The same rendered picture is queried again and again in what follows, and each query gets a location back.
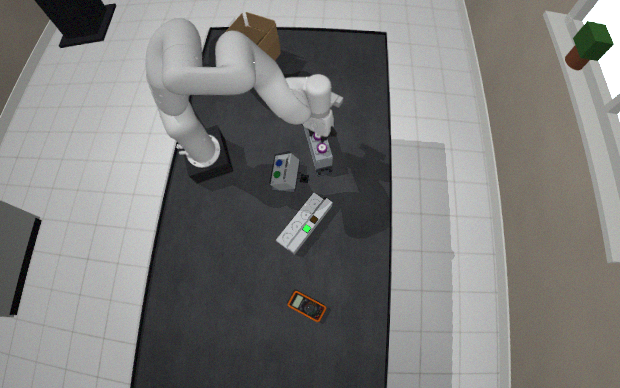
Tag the orange pocket multimeter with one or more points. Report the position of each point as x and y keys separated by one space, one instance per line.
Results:
x=307 y=306

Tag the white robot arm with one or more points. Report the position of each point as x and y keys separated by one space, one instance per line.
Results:
x=181 y=72

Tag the white control panel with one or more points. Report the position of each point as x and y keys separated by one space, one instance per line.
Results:
x=286 y=173

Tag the brown cardboard box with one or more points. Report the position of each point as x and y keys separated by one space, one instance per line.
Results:
x=266 y=38

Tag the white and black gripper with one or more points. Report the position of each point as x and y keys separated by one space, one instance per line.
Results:
x=321 y=126

